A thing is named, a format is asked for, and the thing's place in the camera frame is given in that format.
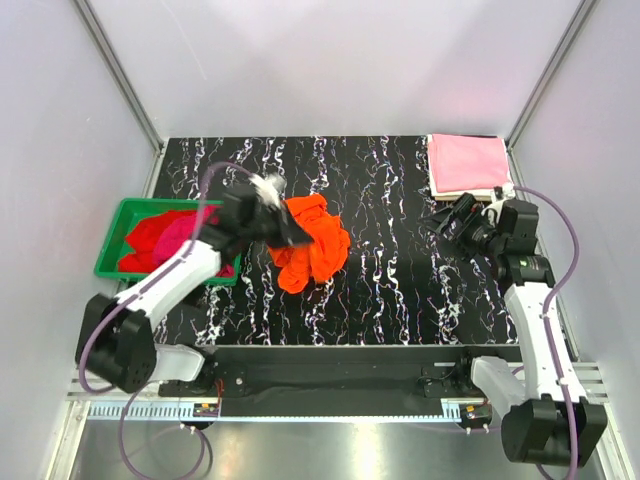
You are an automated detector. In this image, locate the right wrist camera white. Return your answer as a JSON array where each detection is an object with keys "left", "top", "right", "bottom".
[{"left": 482, "top": 183, "right": 516, "bottom": 225}]

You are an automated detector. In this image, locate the cream folded t shirt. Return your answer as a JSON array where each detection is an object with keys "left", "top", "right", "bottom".
[{"left": 427, "top": 134, "right": 515, "bottom": 204}]

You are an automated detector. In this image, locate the green plastic bin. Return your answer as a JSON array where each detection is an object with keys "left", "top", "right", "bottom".
[{"left": 93, "top": 198, "right": 242, "bottom": 287}]

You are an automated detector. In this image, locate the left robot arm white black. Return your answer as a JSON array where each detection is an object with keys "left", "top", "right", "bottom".
[{"left": 76, "top": 175, "right": 312, "bottom": 396}]

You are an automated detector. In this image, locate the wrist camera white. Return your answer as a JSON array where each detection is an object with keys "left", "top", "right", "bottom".
[
  {"left": 249, "top": 174, "right": 286, "bottom": 210},
  {"left": 482, "top": 183, "right": 516, "bottom": 225}
]

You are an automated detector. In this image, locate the aluminium frame rail front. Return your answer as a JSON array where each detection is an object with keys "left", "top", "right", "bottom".
[{"left": 64, "top": 362, "right": 614, "bottom": 426}]

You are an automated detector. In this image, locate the black marble pattern mat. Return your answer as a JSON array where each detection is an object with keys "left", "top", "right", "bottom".
[{"left": 147, "top": 136, "right": 518, "bottom": 346}]

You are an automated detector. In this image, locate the right aluminium corner post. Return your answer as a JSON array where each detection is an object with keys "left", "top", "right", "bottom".
[{"left": 506, "top": 0, "right": 599, "bottom": 150}]

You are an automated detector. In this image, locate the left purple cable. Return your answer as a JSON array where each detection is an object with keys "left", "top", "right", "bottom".
[{"left": 79, "top": 162, "right": 261, "bottom": 479}]

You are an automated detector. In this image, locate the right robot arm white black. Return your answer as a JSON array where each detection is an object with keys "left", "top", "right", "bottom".
[{"left": 426, "top": 187, "right": 608, "bottom": 477}]

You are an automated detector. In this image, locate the orange t shirt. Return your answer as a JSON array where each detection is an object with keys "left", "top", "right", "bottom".
[{"left": 269, "top": 194, "right": 351, "bottom": 294}]

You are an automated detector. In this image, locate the magenta t shirt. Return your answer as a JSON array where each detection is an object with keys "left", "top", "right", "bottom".
[{"left": 152, "top": 212, "right": 236, "bottom": 279}]

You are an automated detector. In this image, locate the left aluminium corner post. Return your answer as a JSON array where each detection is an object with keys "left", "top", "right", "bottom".
[{"left": 71, "top": 0, "right": 164, "bottom": 153}]

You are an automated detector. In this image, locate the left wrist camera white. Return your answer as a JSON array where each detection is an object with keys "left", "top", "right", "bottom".
[{"left": 249, "top": 174, "right": 286, "bottom": 210}]

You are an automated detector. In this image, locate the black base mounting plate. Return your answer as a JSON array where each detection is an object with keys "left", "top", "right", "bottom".
[{"left": 159, "top": 345, "right": 521, "bottom": 422}]

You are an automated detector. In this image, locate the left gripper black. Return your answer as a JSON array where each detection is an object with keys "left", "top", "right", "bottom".
[{"left": 240, "top": 201, "right": 314, "bottom": 251}]

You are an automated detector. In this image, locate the aluminium corner post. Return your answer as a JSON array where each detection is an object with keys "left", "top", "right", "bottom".
[
  {"left": 71, "top": 0, "right": 164, "bottom": 153},
  {"left": 506, "top": 0, "right": 599, "bottom": 150}
]

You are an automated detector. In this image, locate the red t shirt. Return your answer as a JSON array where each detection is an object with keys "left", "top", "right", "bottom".
[{"left": 118, "top": 209, "right": 201, "bottom": 275}]

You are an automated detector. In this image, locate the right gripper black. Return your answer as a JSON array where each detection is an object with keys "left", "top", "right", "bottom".
[{"left": 416, "top": 193, "right": 505, "bottom": 266}]

